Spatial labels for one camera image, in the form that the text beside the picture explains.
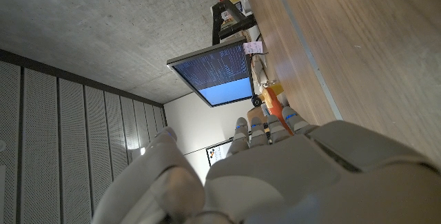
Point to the whiteboard with writing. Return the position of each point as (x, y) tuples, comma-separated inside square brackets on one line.
[(215, 155)]

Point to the pink sticky note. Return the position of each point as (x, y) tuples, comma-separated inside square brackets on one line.
[(253, 47)]

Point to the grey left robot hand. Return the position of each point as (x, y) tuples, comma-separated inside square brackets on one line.
[(310, 182)]

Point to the flat computer monitor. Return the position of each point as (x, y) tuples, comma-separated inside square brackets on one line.
[(217, 76)]

